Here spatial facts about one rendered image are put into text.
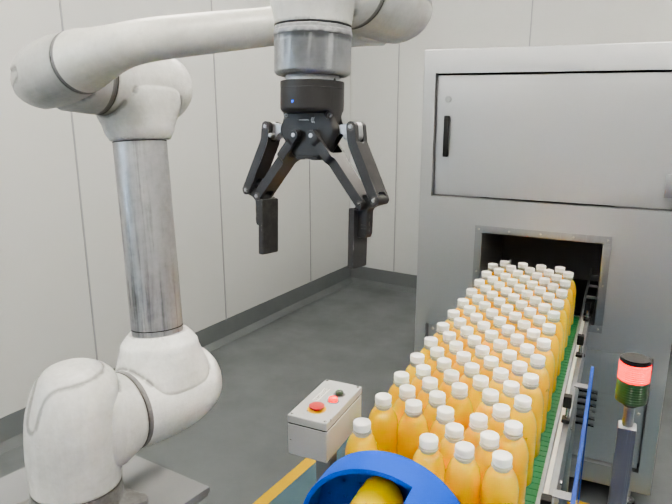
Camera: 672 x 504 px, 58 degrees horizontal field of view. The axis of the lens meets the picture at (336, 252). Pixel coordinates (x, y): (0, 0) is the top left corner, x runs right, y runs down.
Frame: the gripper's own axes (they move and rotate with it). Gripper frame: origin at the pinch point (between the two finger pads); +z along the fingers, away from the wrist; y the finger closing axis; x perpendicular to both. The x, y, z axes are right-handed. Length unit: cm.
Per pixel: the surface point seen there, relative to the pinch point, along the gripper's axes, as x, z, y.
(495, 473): -49, 50, -9
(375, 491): -16.3, 40.4, -1.0
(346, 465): -17.2, 38.5, 5.1
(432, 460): -47, 51, 4
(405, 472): -19.5, 37.5, -4.4
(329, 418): -46, 48, 28
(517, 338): -112, 43, 8
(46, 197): -124, 21, 270
